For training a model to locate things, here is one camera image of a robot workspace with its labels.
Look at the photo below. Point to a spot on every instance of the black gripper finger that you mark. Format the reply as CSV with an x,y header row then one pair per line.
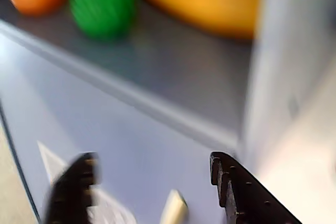
x,y
71,187
244,197

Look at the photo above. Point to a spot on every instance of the yellow toy banana bunch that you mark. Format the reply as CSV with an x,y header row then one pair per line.
x,y
204,6

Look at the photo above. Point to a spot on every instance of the green toy pineapple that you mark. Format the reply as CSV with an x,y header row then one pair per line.
x,y
102,6

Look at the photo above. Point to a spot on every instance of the blue toy play kitchen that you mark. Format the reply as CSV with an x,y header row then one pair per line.
x,y
288,64

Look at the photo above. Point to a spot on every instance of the blue freezer door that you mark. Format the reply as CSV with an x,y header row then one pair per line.
x,y
126,134

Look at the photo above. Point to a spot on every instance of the ice dispenser sticker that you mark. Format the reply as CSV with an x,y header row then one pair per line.
x,y
110,208

